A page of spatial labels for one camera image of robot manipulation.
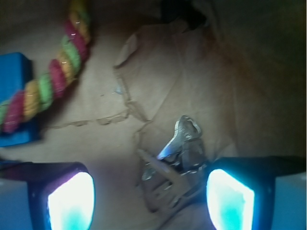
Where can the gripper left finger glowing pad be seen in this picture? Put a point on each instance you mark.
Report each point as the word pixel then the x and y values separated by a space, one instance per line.
pixel 46 196

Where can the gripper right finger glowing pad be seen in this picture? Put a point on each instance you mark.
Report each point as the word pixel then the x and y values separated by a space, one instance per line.
pixel 258 193

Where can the silver key bunch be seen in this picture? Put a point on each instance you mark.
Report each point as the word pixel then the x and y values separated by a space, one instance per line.
pixel 175 176

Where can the blue rectangular block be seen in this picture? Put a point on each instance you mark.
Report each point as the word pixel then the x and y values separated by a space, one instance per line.
pixel 15 72

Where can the multicolour twisted rope toy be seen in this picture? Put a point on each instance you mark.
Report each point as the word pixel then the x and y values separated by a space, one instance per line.
pixel 39 94

